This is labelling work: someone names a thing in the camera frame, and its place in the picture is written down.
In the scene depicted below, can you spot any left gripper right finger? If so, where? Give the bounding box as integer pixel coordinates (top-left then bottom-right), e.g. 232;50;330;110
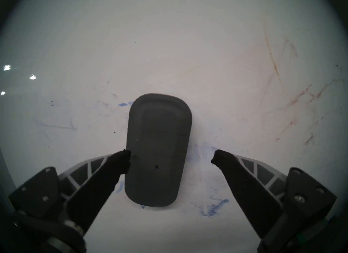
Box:
211;149;338;240

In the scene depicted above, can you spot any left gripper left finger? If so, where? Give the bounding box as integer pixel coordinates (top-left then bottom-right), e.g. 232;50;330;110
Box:
8;149;132;234

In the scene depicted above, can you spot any dark grey whiteboard eraser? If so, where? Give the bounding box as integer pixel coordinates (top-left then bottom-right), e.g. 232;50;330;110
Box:
125;93;193;208

